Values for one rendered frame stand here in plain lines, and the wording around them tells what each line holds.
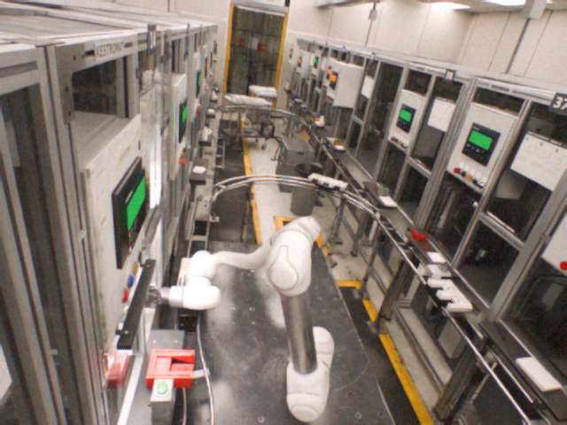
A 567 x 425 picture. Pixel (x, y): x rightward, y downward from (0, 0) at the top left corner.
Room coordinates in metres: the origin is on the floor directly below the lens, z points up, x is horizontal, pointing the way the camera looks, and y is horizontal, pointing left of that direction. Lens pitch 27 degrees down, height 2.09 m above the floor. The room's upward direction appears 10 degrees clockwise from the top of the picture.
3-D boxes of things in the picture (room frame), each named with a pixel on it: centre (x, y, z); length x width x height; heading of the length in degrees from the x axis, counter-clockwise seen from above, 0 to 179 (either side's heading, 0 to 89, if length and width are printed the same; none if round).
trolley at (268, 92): (8.13, 0.94, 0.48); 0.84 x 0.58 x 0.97; 21
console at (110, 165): (0.73, 0.51, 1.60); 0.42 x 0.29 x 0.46; 13
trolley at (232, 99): (6.79, 1.06, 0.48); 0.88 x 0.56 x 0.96; 121
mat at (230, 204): (5.83, 1.05, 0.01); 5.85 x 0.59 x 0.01; 13
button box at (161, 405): (0.72, 0.30, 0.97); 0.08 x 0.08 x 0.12; 13
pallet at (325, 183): (3.28, -0.35, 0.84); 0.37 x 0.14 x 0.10; 71
